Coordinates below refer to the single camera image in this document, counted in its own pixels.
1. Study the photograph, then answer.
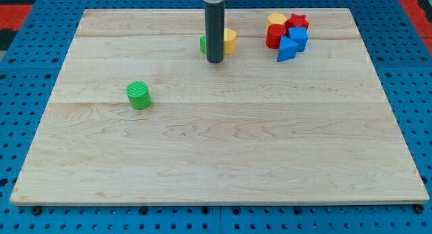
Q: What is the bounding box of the blue cube block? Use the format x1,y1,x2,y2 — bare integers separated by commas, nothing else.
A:
288,27,308,52

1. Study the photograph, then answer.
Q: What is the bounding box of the green cylinder block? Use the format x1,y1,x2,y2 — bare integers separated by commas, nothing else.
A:
126,81,152,110

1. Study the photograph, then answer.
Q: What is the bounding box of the wooden board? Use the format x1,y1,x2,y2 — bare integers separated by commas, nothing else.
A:
10,8,429,206

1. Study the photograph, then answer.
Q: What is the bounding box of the yellow heart block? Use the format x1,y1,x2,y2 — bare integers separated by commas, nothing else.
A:
223,28,237,55

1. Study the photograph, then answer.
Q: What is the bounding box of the blue triangle block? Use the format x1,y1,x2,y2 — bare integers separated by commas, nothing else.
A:
276,36,298,62

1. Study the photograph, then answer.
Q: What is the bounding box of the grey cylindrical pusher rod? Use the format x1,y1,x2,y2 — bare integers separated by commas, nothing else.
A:
205,0,225,63

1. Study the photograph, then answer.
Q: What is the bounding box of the red star block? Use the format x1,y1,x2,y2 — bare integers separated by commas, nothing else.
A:
285,13,309,30

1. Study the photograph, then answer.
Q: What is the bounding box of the red cylinder block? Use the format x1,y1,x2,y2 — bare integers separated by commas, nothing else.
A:
265,24,286,49

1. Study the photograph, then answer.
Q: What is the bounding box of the yellow hexagon block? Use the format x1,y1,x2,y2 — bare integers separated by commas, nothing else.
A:
266,13,287,30

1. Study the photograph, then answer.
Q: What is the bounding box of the green star block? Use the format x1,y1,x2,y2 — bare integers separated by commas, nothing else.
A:
199,35,207,54

